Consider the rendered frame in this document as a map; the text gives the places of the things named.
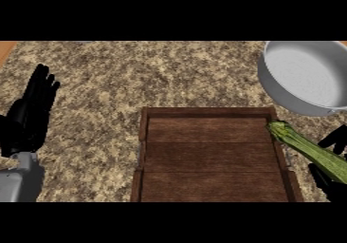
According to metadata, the grey metal pot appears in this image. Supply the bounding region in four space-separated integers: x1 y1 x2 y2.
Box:
256 40 347 118

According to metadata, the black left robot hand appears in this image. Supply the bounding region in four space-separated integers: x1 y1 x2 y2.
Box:
0 63 63 159

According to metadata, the brown wooden tray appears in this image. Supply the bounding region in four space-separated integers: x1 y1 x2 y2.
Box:
129 106 306 203

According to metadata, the green squash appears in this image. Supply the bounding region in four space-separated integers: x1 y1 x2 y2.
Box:
267 120 347 186

